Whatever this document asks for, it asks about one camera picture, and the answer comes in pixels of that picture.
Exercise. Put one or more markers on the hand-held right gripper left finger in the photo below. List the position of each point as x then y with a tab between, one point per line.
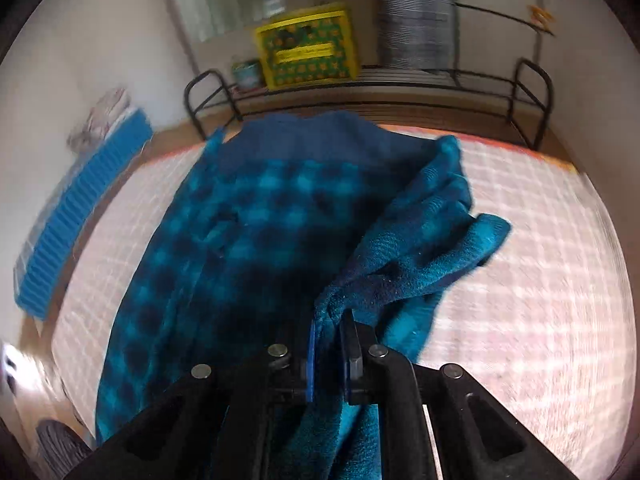
311	360

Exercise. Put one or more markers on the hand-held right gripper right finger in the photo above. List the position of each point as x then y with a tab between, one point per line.
345	355

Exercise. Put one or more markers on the blue plaid fleece garment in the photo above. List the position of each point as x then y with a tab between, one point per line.
240	240

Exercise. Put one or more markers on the black metal clothes rack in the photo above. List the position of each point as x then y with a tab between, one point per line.
544	105

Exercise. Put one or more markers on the pink checked blanket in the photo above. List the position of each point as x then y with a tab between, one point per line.
525	285

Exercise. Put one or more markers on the striped slipper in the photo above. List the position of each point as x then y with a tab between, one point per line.
57	445

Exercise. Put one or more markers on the blue folding mattress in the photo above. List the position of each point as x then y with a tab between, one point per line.
75	200

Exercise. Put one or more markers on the potted plant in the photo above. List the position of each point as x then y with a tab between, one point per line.
247	74

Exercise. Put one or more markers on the yellow green crate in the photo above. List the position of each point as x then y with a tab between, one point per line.
307	45

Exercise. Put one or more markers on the grey fuzzy garment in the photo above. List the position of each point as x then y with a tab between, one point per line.
415	15

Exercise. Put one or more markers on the small orange toy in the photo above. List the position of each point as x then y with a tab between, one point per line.
541	16

